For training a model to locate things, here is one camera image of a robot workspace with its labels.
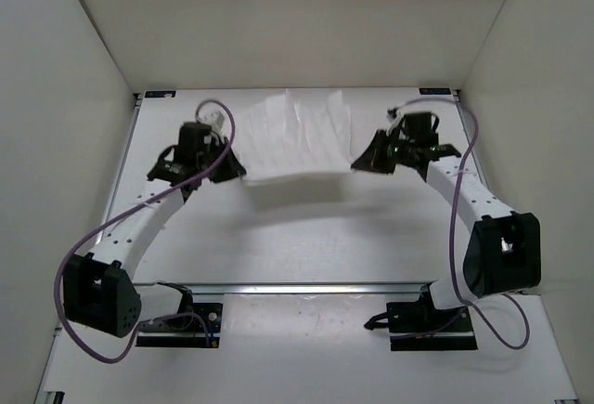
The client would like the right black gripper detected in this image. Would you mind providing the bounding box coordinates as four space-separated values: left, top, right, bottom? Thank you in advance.
352 130 415 176

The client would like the white pleated skirt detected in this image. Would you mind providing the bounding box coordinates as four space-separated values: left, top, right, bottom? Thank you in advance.
233 90 352 185

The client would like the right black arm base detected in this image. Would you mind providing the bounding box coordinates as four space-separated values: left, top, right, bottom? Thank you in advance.
364 287 478 352

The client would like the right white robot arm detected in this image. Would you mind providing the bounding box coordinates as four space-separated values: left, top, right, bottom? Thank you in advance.
351 111 542 331

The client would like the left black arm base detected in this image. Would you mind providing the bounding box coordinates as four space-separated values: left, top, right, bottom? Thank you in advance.
136 281 224 349

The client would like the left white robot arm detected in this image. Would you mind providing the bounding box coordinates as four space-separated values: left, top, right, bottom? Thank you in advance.
55 120 246 338

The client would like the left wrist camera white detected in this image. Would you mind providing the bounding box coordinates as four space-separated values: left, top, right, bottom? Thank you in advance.
199 111 226 129

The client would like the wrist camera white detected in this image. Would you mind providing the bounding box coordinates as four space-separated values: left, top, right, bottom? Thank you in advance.
199 111 226 129
386 105 407 128

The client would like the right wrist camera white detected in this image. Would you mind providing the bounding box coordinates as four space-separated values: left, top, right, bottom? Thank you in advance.
386 105 407 128

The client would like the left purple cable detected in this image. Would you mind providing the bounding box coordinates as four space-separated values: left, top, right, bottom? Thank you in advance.
53 98 239 364

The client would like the purple cable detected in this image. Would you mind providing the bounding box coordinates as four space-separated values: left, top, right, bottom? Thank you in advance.
53 98 239 364
398 97 531 346

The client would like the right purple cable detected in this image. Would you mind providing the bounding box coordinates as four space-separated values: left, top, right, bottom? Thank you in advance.
398 97 531 346

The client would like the aluminium right table rail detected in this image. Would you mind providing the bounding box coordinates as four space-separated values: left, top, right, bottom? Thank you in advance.
452 90 489 209

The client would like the aluminium table rail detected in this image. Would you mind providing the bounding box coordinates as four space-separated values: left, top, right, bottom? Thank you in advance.
100 93 144 224
452 90 489 209
134 280 433 297

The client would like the aluminium left table rail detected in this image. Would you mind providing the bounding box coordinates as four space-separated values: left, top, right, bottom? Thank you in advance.
100 93 144 224

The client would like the aluminium front table rail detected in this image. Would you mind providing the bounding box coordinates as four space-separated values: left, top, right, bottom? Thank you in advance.
134 280 433 297

